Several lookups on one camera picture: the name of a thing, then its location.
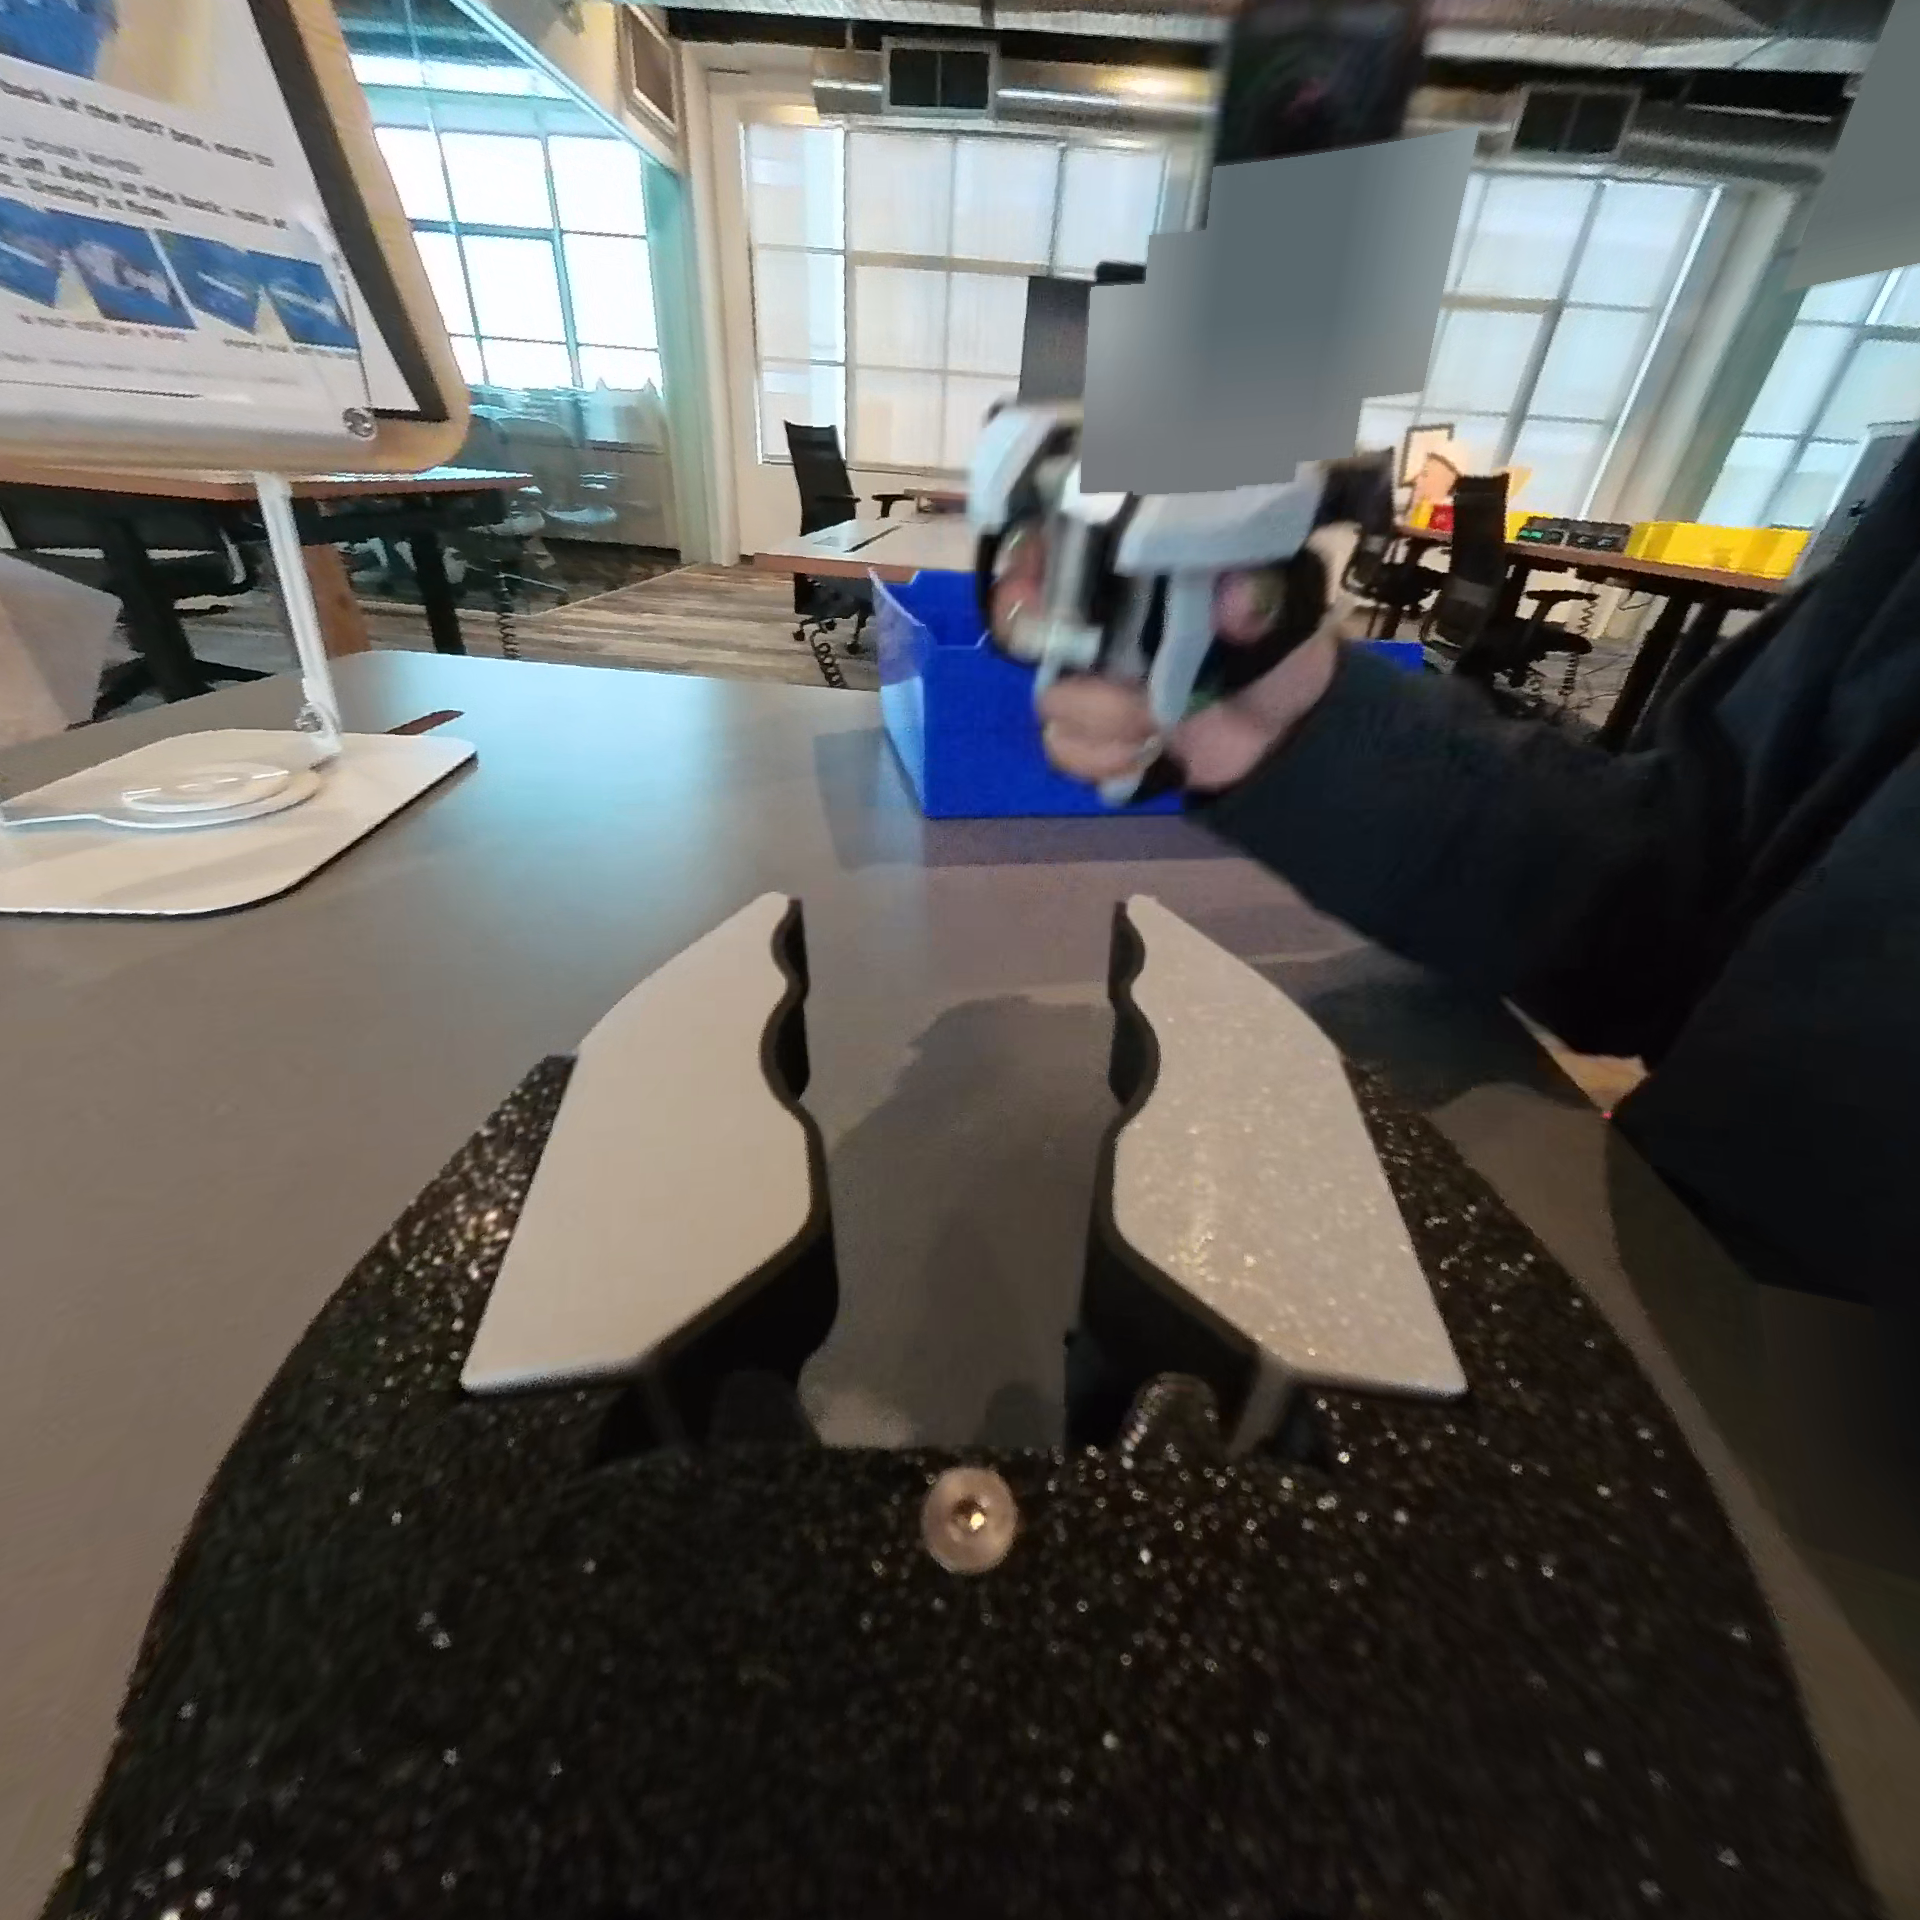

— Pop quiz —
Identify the ceiling air vent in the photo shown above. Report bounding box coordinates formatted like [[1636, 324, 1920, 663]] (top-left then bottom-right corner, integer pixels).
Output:
[[883, 39, 998, 112], [1511, 85, 1643, 154]]

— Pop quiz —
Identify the blue plastic bin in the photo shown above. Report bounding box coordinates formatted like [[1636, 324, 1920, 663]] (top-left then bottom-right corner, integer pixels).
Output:
[[870, 571, 1428, 821]]

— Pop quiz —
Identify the wooden top desk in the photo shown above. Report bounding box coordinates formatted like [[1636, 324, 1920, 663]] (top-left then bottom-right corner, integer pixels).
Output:
[[0, 463, 541, 708], [1395, 516, 1809, 753], [750, 503, 983, 648]]

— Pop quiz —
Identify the black office chair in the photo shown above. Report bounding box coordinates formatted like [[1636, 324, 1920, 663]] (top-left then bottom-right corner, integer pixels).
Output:
[[780, 420, 883, 656], [1419, 472, 1601, 724], [1331, 451, 1428, 636]]

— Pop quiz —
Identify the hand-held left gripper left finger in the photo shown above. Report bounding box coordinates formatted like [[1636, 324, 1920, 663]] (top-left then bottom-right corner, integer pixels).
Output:
[[462, 893, 836, 1441]]

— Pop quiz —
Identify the person's right forearm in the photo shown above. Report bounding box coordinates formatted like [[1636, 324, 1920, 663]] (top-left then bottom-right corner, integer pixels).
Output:
[[1191, 642, 1802, 1059]]

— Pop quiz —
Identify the person's right hand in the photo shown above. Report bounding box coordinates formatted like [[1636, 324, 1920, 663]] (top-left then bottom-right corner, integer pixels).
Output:
[[1036, 653, 1322, 804]]

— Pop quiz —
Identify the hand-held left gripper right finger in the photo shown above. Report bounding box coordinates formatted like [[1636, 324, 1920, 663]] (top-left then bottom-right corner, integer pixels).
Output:
[[1087, 896, 1469, 1450]]

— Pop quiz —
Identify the yellow plastic bin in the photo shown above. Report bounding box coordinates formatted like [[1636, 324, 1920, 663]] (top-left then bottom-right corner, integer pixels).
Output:
[[1625, 516, 1819, 583]]

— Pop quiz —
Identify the instruction sign stand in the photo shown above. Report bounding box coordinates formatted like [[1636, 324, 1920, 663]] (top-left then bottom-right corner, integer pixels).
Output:
[[0, 0, 479, 921]]

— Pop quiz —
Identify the large grid window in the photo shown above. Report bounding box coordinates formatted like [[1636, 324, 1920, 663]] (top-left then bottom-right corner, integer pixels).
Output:
[[743, 120, 1205, 469], [352, 87, 667, 412], [1357, 166, 1722, 504]]

